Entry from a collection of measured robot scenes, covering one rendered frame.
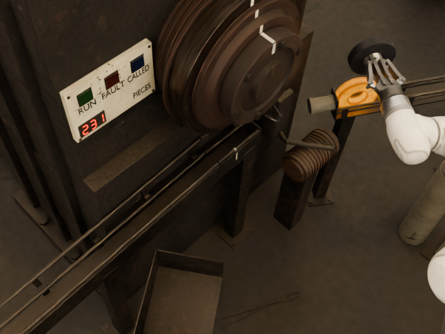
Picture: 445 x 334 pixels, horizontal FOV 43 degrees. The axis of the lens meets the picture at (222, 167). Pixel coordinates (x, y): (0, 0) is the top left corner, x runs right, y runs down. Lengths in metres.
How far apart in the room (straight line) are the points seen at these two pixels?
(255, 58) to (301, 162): 0.77
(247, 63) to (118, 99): 0.34
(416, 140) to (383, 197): 1.05
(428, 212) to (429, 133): 0.71
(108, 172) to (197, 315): 0.49
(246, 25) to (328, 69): 1.78
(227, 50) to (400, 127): 0.60
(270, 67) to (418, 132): 0.50
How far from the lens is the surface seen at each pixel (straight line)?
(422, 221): 2.46
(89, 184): 1.61
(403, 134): 1.71
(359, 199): 2.68
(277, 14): 1.46
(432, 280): 1.28
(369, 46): 1.88
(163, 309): 1.72
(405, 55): 3.36
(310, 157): 2.10
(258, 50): 1.39
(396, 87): 1.81
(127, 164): 1.64
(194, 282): 1.74
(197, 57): 1.34
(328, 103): 2.06
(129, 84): 1.45
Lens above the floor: 2.22
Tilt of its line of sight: 56 degrees down
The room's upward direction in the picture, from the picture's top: 4 degrees clockwise
